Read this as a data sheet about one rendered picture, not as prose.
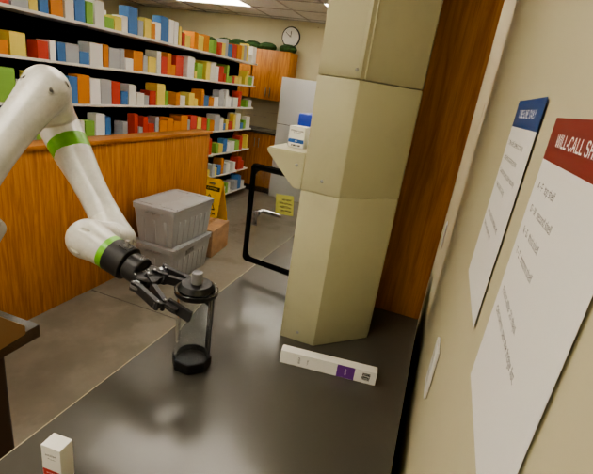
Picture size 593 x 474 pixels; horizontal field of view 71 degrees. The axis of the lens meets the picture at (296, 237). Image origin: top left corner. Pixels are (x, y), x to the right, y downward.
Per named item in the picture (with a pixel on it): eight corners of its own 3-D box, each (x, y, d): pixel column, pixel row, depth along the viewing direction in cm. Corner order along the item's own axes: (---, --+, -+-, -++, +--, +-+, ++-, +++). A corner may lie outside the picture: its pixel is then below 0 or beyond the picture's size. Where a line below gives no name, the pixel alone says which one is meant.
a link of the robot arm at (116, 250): (120, 264, 116) (95, 276, 108) (130, 229, 112) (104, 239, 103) (137, 276, 115) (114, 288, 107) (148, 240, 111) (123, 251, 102)
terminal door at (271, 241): (308, 282, 157) (325, 179, 144) (242, 259, 169) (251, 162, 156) (309, 282, 158) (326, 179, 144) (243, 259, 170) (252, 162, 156)
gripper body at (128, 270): (121, 258, 104) (151, 276, 102) (144, 247, 111) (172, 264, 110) (115, 282, 107) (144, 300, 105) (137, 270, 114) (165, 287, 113)
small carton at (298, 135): (310, 148, 123) (312, 127, 121) (302, 149, 119) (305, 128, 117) (295, 145, 125) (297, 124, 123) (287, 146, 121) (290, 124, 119)
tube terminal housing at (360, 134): (376, 313, 152) (426, 93, 127) (357, 360, 123) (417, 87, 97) (312, 294, 159) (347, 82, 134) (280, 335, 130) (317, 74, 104)
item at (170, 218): (213, 231, 383) (216, 197, 372) (173, 251, 329) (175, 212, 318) (175, 221, 395) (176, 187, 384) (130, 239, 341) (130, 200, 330)
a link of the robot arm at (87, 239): (47, 246, 107) (66, 209, 107) (81, 247, 120) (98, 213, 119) (89, 273, 105) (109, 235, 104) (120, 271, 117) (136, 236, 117)
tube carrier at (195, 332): (219, 355, 114) (226, 285, 107) (198, 377, 105) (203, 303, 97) (185, 342, 117) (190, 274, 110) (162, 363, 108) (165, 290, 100)
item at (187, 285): (221, 293, 107) (223, 270, 105) (201, 308, 99) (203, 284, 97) (190, 283, 110) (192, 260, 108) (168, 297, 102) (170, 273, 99)
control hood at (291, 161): (331, 174, 144) (336, 145, 140) (300, 190, 115) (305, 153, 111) (300, 167, 147) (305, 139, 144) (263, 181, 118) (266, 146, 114)
